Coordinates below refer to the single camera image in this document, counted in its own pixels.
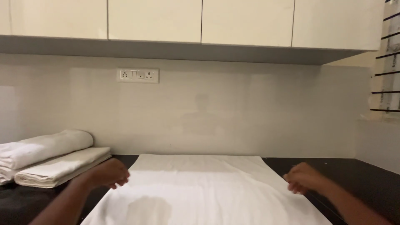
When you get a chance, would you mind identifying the person's left hand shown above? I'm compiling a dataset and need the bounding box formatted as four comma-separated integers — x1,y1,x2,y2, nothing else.
88,158,130,190

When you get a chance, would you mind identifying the person's right hand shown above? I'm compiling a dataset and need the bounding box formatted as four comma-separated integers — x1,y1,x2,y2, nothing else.
283,162,325,195

